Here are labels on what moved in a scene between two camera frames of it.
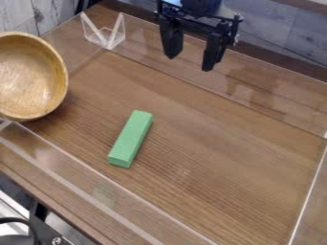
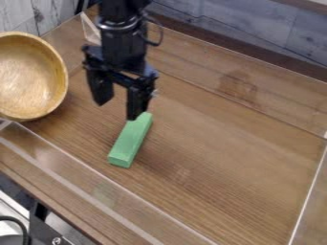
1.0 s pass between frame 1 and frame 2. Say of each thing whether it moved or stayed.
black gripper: moved
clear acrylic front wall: stayed
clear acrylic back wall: stayed
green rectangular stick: stayed
